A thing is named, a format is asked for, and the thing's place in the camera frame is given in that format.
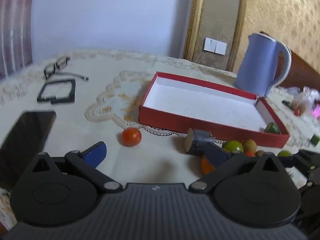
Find red cardboard box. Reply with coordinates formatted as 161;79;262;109
139;72;290;148

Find brown wooden headboard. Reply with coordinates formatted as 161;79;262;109
260;31;320;93

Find black rectangular frame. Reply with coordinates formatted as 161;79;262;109
37;79;76;104

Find clear plastic bag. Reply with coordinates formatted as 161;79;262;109
287;86;320;117

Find black eyeglasses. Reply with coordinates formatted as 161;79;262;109
44;56;89;81

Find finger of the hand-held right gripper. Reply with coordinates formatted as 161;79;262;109
284;149;320;180

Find black smartphone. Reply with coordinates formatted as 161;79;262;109
0;111;57;190

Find blue electric kettle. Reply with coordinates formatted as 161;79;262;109
234;32;292;98

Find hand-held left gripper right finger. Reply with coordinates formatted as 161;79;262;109
189;142;288;193

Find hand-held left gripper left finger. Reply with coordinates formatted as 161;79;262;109
32;141;123;193

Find dark sugarcane piece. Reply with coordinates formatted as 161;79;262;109
184;128;216;155

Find large red tomato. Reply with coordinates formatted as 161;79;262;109
122;127;142;147

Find pink patterned curtain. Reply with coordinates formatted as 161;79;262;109
0;0;34;79

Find orange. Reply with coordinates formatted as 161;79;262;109
201;156;215;175

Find white wall switch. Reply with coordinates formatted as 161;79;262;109
204;37;227;55

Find gold framed wall panel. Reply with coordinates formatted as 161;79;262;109
182;0;247;72

